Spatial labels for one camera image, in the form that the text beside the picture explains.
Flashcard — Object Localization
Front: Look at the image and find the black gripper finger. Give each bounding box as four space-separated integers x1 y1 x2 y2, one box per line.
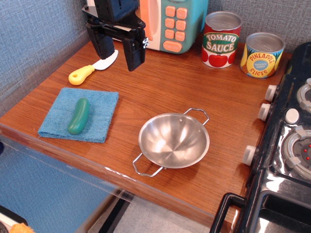
86 23 115 60
122 38 146 71

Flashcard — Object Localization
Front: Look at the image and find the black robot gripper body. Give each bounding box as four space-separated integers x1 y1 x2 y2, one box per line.
82 0 149 49

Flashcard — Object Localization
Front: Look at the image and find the green toy sausage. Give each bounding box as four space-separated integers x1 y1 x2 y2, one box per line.
68 98 90 134

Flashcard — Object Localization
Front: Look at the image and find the teal toy microwave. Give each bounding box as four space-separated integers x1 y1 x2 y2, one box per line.
86 0 209 54

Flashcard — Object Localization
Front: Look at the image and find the blue folded cloth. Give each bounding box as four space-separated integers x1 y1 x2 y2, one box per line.
38 88 119 143

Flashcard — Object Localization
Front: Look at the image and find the tomato sauce can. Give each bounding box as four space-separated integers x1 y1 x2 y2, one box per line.
201 11 242 68

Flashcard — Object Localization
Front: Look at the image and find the pineapple slices can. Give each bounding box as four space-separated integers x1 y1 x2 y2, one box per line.
240 32 285 79

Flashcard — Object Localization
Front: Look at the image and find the white stove knob top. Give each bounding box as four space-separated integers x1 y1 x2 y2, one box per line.
265 85 277 102

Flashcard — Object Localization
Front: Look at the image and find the white stove knob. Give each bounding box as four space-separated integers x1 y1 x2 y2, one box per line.
265 85 277 102
242 145 257 166
258 103 271 121

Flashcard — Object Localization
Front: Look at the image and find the white stove knob middle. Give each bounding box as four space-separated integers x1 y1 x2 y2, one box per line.
258 103 271 121

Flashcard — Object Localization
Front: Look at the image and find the white stove knob bottom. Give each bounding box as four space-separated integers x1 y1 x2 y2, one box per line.
242 145 257 166

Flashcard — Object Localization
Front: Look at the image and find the orange object bottom left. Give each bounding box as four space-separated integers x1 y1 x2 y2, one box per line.
9 223 35 233

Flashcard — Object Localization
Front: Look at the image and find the black toy stove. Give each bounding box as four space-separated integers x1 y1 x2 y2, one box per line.
210 42 311 233

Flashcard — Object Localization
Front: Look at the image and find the yellow handled toy knife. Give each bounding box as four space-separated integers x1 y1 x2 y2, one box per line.
68 50 119 85

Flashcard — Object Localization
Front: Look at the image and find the steel pot with handles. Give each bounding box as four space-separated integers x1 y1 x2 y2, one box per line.
132 108 210 177

